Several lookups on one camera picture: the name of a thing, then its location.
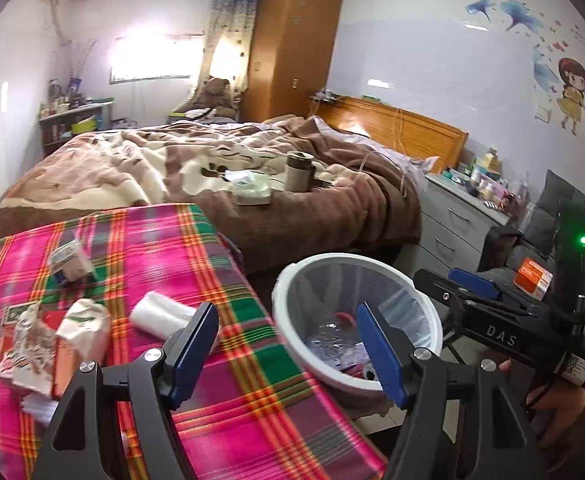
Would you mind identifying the white foam roll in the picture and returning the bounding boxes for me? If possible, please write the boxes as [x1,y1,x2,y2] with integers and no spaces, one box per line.
[130,290,196,341]

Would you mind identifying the white yogurt cup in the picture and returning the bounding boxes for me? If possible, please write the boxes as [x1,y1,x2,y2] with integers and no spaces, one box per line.
[47,238,95,286]

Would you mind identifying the white foam sheet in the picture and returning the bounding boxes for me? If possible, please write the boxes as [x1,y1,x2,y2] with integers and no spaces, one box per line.
[20,393,59,427]

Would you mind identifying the white trash bin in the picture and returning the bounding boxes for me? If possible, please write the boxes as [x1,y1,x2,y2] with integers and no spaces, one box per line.
[272,252,443,398]

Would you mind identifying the person's right hand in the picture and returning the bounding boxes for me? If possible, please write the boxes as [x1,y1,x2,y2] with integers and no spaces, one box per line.
[525,382,585,448]

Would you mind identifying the orange box on chair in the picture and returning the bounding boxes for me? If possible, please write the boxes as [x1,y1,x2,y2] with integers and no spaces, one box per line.
[513,258,554,300]

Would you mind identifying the white nightstand drawers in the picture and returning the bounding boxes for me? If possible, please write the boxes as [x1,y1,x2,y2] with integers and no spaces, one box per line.
[401,174,509,275]

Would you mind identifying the crumpled beige paper bag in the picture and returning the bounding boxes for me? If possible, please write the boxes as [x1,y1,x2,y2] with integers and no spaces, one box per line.
[56,298,111,364]

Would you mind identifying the orange medicine box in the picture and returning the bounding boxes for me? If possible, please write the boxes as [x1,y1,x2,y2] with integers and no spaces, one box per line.
[53,338,81,400]

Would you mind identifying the pink plaid cloth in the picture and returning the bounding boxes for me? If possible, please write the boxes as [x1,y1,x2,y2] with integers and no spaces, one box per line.
[0,205,385,479]

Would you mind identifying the wooden headboard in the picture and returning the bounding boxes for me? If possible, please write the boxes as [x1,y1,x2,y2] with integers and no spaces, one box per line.
[317,96,468,174]

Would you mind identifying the green tissue pack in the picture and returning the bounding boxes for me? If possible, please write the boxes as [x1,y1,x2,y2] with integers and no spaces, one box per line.
[224,170,272,206]

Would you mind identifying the beige thermos mug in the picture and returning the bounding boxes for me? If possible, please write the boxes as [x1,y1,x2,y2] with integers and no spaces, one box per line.
[285,151,315,193]

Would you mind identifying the brown beige blanket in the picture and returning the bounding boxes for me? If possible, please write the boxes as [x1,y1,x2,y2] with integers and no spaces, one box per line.
[0,116,425,271]

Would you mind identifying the cluttered shelf unit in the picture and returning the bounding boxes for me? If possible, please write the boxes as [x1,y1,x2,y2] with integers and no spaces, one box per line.
[38,100,114,156]

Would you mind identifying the brown teddy bear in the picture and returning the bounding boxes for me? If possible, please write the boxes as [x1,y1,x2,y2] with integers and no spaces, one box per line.
[186,78,237,118]

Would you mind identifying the dried branches in vase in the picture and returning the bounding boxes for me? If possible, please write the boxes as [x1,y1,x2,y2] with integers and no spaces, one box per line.
[55,38,98,104]

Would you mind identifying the wooden wardrobe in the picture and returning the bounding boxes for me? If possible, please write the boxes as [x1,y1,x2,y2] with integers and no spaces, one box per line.
[240,0,342,122]

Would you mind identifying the patterned curtain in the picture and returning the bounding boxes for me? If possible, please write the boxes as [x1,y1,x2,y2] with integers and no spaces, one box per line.
[199,0,260,102]

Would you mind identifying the cartoon couple wall sticker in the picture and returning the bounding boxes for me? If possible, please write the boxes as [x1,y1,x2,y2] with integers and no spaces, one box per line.
[557,58,585,136]

